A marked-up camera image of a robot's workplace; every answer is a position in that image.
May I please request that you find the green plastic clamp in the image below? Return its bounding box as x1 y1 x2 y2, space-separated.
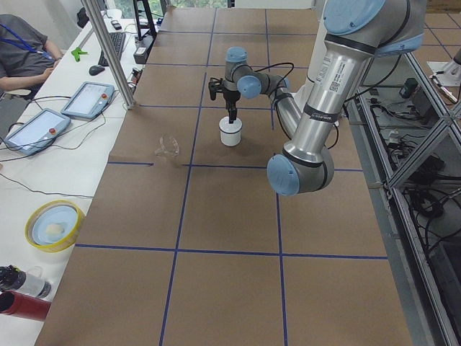
71 47 88 62

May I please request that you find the black keyboard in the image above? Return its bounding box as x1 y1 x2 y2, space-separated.
98 32 126 67

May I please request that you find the far teach pendant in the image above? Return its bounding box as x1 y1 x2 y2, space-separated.
61 81 115 120

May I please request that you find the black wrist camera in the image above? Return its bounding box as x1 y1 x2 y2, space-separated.
208 77 224 101

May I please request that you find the yellow rimmed round container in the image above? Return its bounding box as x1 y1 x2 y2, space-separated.
24 200 86 253

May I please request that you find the white enamel cup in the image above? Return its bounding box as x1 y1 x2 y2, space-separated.
220 131 241 147

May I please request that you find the red cylinder can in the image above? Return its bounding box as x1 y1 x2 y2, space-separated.
1 290 51 321

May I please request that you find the near teach pendant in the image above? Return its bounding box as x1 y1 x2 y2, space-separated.
4 108 71 156

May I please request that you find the seated person grey shirt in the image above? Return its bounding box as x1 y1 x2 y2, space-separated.
1 14 63 99

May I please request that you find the black power supply box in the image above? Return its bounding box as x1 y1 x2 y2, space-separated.
133 35 154 64

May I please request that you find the dark spray bottle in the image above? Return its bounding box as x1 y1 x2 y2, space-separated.
1 265 51 298

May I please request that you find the white enamel cup lid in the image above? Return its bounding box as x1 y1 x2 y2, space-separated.
219 117 243 135

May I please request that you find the aluminium frame post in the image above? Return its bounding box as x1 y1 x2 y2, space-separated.
81 0 135 110

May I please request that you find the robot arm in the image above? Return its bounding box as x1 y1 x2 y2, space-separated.
267 1 426 195
208 47 308 146

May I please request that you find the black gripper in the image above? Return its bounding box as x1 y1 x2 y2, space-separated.
223 89 239 124

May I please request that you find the teach pendant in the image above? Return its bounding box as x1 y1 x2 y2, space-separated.
4 108 71 156
61 81 115 120

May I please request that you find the black computer mouse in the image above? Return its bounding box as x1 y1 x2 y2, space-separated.
89 65 105 76

